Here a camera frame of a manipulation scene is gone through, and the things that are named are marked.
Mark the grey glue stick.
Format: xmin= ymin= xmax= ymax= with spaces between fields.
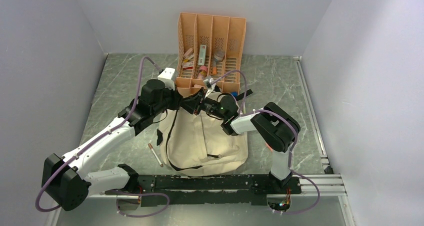
xmin=211 ymin=50 xmax=225 ymax=75

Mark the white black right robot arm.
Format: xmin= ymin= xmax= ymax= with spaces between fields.
xmin=184 ymin=89 xmax=301 ymax=193

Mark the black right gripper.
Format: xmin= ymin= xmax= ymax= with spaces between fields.
xmin=180 ymin=87 xmax=227 ymax=120

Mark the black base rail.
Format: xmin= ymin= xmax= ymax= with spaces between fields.
xmin=105 ymin=174 xmax=302 ymax=207

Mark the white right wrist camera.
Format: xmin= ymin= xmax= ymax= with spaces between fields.
xmin=203 ymin=77 xmax=216 ymax=92

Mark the teal white box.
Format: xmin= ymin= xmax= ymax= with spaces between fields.
xmin=197 ymin=44 xmax=207 ymax=66

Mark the beige canvas backpack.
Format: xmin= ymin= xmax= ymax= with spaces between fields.
xmin=156 ymin=108 xmax=249 ymax=176

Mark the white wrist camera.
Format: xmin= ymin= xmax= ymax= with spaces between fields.
xmin=157 ymin=67 xmax=177 ymax=84
xmin=203 ymin=77 xmax=216 ymax=92

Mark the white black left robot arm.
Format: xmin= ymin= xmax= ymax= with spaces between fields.
xmin=35 ymin=79 xmax=191 ymax=212

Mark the pink tape roll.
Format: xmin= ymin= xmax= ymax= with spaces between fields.
xmin=197 ymin=66 xmax=208 ymax=80

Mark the white brown marker pen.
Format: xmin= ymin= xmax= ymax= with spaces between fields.
xmin=148 ymin=143 xmax=164 ymax=167

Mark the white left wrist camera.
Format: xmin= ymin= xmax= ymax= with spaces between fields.
xmin=157 ymin=67 xmax=177 ymax=84

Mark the red white small box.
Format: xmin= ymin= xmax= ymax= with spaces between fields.
xmin=181 ymin=48 xmax=194 ymax=69

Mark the orange plastic desk organizer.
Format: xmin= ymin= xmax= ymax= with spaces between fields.
xmin=176 ymin=13 xmax=247 ymax=96

